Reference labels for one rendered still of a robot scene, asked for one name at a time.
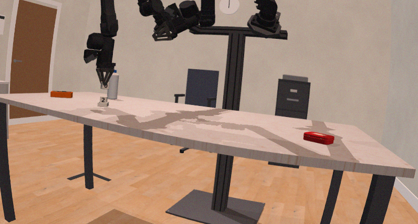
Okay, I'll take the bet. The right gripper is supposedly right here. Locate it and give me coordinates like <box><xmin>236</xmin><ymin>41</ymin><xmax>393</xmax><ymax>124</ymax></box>
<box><xmin>96</xmin><ymin>50</ymin><xmax>116</xmax><ymax>86</ymax></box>

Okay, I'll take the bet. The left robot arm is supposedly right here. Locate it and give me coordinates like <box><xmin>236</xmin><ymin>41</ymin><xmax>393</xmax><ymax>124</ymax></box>
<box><xmin>164</xmin><ymin>0</ymin><xmax>279</xmax><ymax>33</ymax></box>

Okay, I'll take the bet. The white cube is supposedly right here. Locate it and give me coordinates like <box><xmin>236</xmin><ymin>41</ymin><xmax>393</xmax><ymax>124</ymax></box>
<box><xmin>100</xmin><ymin>82</ymin><xmax>109</xmax><ymax>89</ymax></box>
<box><xmin>100</xmin><ymin>96</ymin><xmax>108</xmax><ymax>103</ymax></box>

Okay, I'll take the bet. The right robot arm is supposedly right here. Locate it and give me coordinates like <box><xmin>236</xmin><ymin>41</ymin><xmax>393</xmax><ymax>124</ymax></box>
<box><xmin>83</xmin><ymin>0</ymin><xmax>174</xmax><ymax>63</ymax></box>

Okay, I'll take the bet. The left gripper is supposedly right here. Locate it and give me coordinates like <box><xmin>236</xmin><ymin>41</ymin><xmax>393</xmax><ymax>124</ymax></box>
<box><xmin>152</xmin><ymin>20</ymin><xmax>188</xmax><ymax>41</ymax></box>

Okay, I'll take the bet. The red mint tin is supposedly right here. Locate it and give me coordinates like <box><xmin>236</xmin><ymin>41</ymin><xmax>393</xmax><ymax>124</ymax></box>
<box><xmin>304</xmin><ymin>132</ymin><xmax>335</xmax><ymax>145</ymax></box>

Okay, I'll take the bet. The white bottle with blue cap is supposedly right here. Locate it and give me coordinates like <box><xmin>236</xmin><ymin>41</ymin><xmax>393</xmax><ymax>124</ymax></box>
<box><xmin>107</xmin><ymin>70</ymin><xmax>119</xmax><ymax>99</ymax></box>

